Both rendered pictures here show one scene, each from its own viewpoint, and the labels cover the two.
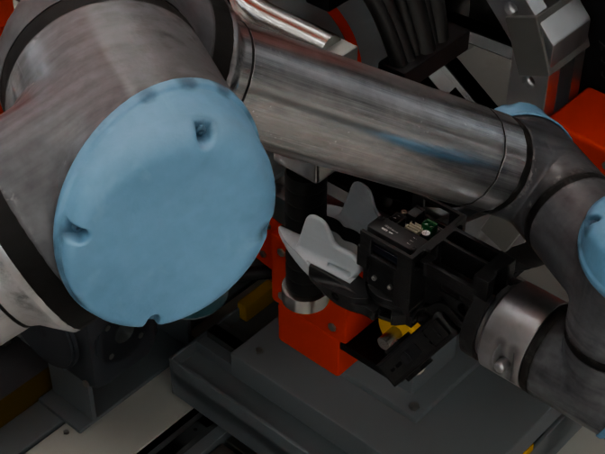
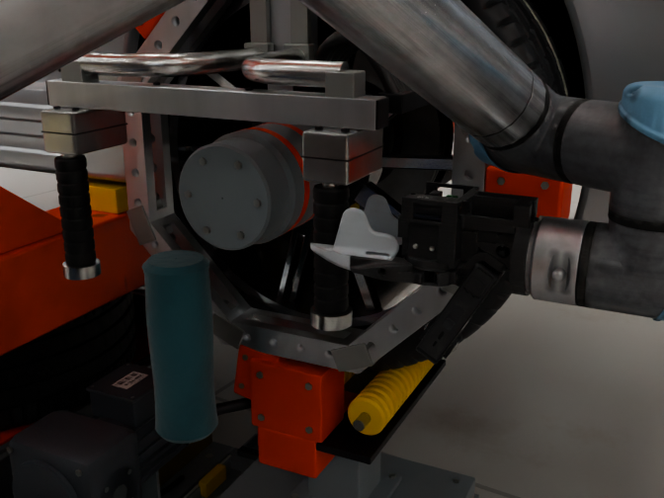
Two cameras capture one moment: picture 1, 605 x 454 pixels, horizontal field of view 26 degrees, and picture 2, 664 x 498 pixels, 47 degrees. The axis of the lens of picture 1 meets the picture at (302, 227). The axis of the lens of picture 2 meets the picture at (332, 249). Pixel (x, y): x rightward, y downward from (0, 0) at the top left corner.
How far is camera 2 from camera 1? 0.56 m
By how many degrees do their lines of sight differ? 26
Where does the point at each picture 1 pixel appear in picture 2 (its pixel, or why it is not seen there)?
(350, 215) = not seen: hidden behind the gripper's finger
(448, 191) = (499, 103)
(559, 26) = not seen: hidden behind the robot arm
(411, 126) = (474, 22)
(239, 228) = not seen: outside the picture
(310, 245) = (347, 241)
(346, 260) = (383, 242)
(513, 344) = (566, 250)
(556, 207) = (583, 115)
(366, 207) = (382, 215)
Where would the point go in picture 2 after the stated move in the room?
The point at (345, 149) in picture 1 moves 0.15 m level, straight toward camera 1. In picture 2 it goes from (432, 24) to (531, 33)
